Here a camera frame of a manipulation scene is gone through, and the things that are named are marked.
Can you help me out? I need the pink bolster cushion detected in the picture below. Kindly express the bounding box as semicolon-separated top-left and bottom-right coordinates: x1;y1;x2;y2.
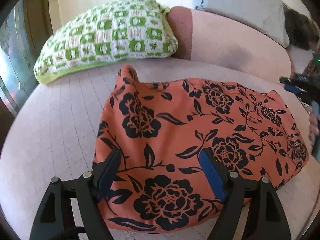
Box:
167;7;292;83

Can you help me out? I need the orange black floral cloth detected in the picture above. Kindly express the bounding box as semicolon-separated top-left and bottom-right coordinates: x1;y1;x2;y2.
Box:
93;65;309;233

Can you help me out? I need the person's right hand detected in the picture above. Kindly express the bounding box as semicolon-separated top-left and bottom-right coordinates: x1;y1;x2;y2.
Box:
308;106;320;141

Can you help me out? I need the grey pillow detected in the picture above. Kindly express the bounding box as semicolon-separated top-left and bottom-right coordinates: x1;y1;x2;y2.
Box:
196;0;290;48

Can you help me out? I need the green white checkered pillow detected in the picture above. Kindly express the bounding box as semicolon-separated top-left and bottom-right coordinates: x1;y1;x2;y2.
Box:
34;0;178;85

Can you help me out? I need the dark fuzzy cushion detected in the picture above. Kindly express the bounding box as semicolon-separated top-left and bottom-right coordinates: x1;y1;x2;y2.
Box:
284;9;319;50

